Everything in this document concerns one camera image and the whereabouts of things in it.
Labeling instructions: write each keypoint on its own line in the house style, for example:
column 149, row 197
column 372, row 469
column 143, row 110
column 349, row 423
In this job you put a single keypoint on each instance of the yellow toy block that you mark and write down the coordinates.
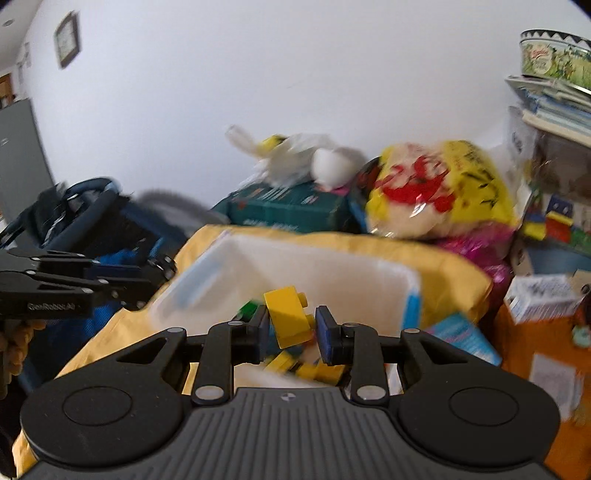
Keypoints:
column 323, row 371
column 279, row 362
column 288, row 316

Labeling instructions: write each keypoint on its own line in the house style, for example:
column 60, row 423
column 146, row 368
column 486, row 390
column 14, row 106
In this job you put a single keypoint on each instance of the white plastic bag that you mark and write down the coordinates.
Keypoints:
column 291, row 152

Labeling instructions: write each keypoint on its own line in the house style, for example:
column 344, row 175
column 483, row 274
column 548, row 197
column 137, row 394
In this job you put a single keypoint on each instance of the blue-grey plastic tub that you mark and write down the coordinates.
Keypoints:
column 558, row 261

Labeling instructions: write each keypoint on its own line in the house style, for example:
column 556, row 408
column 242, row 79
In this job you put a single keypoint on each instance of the white printed carton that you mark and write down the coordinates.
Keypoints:
column 540, row 297

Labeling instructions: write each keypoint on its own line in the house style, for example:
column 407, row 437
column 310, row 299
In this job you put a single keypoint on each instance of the pink foil bag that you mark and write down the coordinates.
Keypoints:
column 485, row 258

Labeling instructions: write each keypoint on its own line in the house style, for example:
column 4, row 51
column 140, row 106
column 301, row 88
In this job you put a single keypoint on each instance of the grey cabinet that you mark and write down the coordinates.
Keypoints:
column 23, row 157

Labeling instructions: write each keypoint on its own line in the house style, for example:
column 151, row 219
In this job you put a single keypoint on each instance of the dark figurine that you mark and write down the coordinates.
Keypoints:
column 582, row 318

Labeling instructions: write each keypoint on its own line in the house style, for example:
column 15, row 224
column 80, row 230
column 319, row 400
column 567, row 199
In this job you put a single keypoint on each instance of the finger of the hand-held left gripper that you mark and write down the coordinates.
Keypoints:
column 159, row 272
column 124, row 295

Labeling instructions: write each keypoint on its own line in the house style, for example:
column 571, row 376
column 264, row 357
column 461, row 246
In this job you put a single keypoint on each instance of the round printed tin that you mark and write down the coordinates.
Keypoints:
column 558, row 60

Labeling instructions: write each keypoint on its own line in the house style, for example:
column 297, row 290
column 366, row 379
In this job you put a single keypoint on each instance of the green toy block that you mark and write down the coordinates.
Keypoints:
column 248, row 308

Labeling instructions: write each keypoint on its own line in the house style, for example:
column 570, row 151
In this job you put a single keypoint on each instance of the yellow plastic bag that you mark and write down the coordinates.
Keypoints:
column 438, row 194

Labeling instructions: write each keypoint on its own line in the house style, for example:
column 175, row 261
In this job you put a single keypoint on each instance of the white round object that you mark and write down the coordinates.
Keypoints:
column 334, row 168

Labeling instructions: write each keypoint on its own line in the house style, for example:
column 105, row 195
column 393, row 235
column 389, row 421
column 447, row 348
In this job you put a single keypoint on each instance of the dark green box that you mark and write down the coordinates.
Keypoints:
column 286, row 207

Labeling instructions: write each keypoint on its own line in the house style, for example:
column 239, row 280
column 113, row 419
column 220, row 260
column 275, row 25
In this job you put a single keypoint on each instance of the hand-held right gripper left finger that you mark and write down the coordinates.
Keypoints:
column 263, row 334

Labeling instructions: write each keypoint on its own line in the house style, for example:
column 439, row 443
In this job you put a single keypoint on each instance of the orange box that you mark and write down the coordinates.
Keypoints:
column 521, row 346

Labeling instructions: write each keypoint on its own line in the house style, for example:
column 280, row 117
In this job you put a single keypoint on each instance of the small teal box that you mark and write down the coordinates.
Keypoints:
column 461, row 341

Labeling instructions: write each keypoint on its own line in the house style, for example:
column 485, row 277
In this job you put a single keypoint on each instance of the blue fabric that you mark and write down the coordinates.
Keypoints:
column 60, row 350

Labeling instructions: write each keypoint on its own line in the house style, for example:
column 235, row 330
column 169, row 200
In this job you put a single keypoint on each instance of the dark blue bag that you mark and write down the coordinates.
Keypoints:
column 83, row 212

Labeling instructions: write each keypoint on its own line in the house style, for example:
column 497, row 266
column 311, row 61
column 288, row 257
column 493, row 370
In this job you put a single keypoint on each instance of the stack of books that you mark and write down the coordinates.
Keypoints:
column 554, row 108

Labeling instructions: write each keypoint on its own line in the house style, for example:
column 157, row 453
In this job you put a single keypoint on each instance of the clear box of toy blocks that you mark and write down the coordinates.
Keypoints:
column 554, row 184

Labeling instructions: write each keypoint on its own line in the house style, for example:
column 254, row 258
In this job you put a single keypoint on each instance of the person's left hand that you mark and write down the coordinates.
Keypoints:
column 16, row 341

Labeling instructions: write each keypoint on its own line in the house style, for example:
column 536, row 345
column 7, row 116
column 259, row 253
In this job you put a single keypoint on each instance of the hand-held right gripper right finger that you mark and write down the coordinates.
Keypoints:
column 324, row 339

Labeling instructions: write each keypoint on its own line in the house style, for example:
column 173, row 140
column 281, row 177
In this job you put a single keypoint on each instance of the white plastic container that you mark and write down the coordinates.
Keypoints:
column 323, row 267

